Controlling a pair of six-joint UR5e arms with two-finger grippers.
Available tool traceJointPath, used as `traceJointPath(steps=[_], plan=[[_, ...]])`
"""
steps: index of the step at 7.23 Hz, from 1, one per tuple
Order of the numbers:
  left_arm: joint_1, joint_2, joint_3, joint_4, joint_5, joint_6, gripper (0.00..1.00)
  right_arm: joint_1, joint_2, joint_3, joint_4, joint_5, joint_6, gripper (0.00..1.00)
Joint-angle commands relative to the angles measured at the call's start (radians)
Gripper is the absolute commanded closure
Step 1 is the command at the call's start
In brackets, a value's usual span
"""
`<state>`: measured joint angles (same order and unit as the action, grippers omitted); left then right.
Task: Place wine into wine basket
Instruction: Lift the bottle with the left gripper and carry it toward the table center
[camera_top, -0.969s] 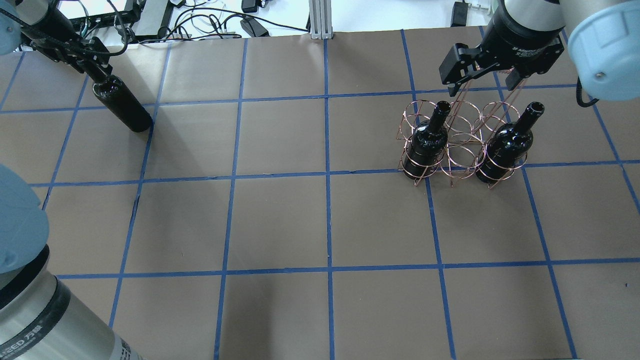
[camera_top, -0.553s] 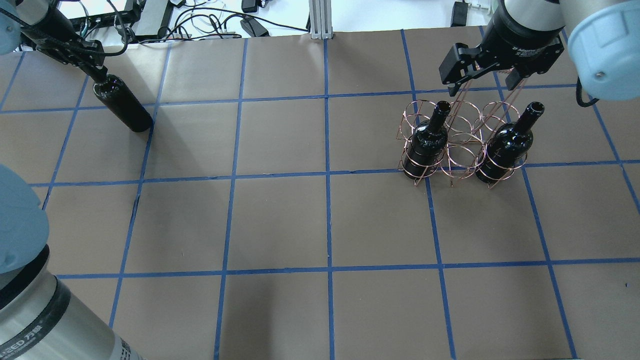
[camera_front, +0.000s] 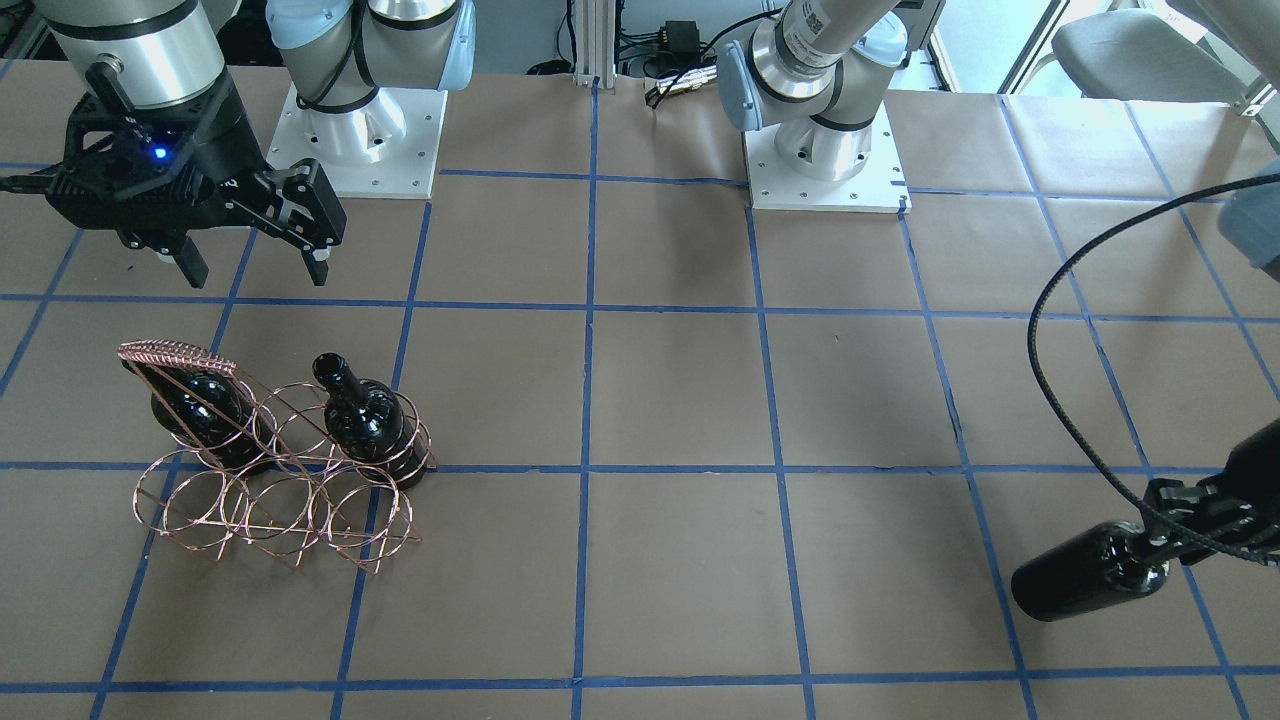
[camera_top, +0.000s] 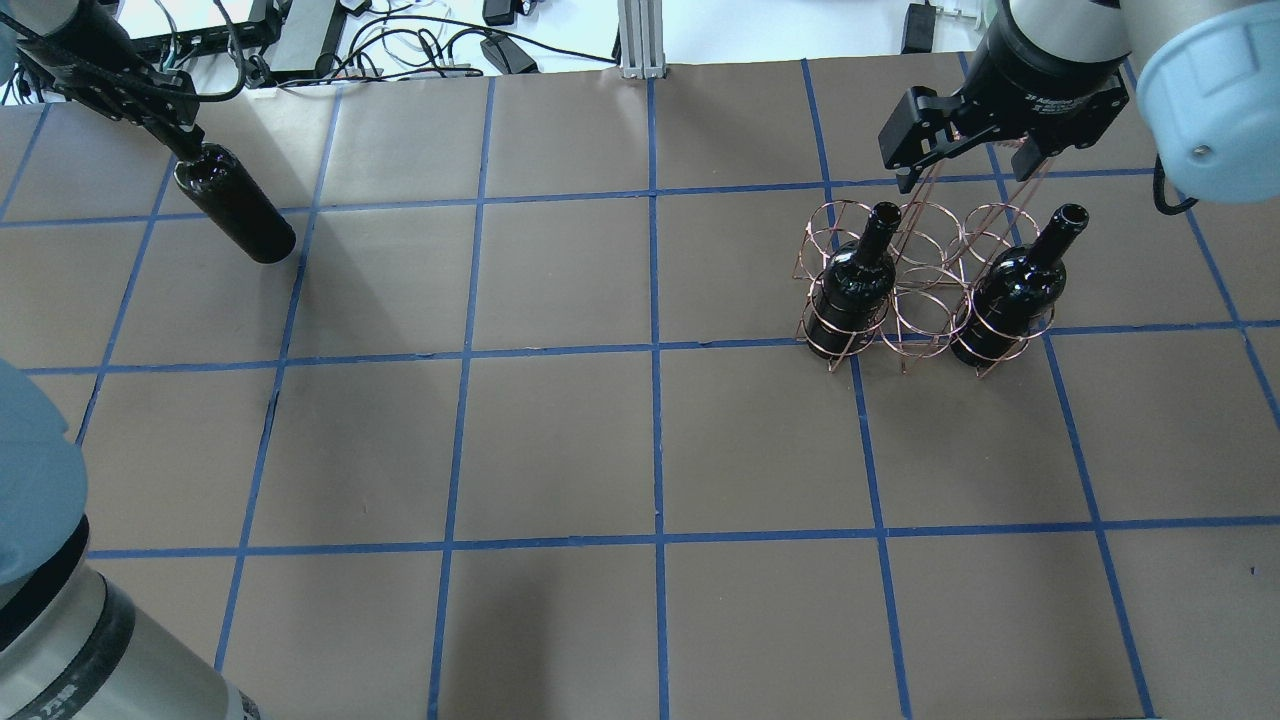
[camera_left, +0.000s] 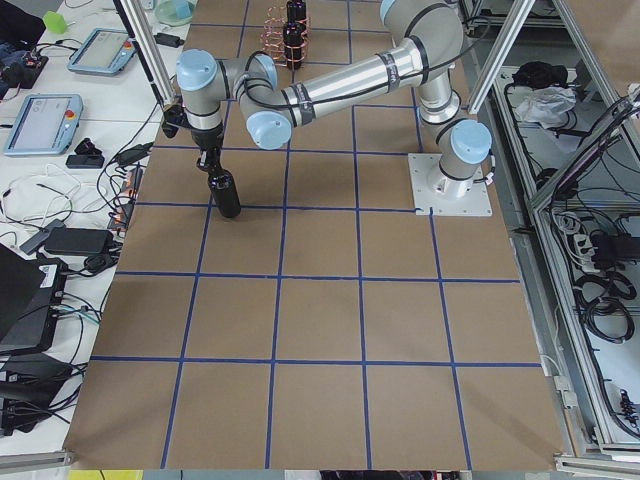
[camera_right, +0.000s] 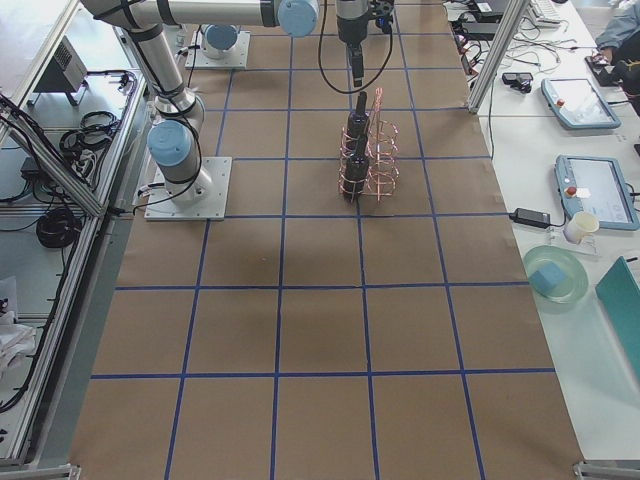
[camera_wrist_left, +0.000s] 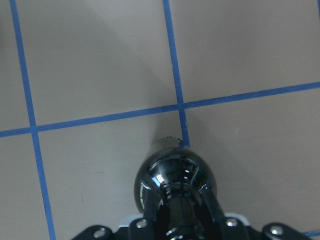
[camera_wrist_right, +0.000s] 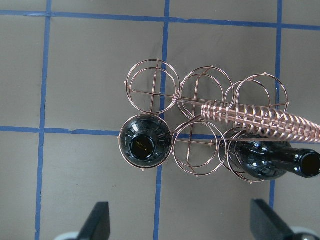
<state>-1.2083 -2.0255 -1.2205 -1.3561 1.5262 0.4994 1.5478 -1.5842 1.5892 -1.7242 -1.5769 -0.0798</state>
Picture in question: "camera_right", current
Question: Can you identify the copper wire wine basket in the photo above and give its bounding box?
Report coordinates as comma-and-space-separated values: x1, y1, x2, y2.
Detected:
338, 87, 399, 202

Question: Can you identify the wine bottle in basket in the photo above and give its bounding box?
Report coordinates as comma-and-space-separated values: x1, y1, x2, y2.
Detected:
345, 91, 369, 152
342, 134, 370, 201

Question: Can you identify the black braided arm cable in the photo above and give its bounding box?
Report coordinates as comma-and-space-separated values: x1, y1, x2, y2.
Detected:
318, 0, 397, 95

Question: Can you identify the coiled black cable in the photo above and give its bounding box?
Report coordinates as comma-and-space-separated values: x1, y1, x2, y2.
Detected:
35, 207, 82, 250

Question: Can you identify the blue teach pendant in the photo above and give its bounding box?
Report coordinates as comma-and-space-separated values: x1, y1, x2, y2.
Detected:
554, 155, 639, 231
540, 78, 621, 130

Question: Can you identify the black power brick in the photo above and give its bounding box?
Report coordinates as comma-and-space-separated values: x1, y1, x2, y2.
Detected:
509, 208, 551, 229

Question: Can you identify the blue sponge block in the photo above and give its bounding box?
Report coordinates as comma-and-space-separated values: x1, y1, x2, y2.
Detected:
529, 261, 569, 297

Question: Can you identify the wine bottle in basket left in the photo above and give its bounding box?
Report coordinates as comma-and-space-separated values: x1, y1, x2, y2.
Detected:
345, 91, 369, 152

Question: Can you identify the white paper cup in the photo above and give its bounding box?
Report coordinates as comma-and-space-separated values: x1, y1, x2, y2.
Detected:
563, 211, 600, 244

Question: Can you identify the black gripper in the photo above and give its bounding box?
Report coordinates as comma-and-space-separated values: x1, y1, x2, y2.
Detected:
336, 0, 371, 86

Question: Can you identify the teal folder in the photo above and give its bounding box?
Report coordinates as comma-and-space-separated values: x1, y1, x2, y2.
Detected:
595, 256, 639, 379

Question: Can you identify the green glass plate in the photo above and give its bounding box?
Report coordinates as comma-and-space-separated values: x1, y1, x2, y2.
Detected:
523, 245, 589, 304

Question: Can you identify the lower blue teach pendant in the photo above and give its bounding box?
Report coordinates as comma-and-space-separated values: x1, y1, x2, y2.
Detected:
554, 155, 639, 231

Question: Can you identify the aluminium frame post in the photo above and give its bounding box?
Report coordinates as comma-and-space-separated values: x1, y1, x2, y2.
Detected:
467, 0, 529, 114

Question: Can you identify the upper blue teach pendant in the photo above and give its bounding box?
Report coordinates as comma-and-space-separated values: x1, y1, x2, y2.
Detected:
540, 78, 621, 130

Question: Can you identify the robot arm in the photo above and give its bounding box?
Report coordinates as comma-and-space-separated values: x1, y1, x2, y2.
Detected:
199, 24, 240, 60
81, 1, 374, 120

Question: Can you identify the wine bottle in basket right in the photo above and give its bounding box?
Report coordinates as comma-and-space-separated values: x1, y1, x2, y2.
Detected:
342, 134, 370, 201

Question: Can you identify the grey electronics box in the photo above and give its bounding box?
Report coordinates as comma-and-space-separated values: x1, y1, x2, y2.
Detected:
34, 36, 88, 106

